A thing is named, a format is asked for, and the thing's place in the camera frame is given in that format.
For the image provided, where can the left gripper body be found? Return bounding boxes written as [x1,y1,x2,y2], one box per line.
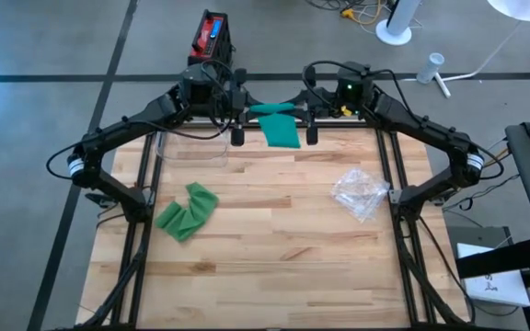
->
[220,67,250,148]

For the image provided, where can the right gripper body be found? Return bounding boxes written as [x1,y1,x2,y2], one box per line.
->
[301,63,340,147]

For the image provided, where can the teal elastic bandage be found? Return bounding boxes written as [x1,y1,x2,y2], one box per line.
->
[248,101,303,150]

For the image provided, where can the clear plastic bag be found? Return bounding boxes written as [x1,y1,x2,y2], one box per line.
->
[329,166,391,224]

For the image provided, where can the red black battery box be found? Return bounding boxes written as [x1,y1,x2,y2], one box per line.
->
[187,8,235,70]

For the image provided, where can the green cloth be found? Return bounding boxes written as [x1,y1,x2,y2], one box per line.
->
[154,181,221,244]

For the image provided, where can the white fan stand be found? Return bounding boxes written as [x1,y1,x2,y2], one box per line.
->
[374,0,422,47]

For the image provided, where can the white cylinder stand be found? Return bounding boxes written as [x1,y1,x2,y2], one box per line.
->
[415,51,453,99]

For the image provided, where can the white round panel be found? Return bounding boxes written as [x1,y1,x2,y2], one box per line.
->
[485,0,530,23]

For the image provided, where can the white papers on shelf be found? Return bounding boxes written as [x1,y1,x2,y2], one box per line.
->
[456,242,530,308]

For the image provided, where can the yellow floor cable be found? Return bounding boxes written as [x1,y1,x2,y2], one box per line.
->
[338,0,384,27]

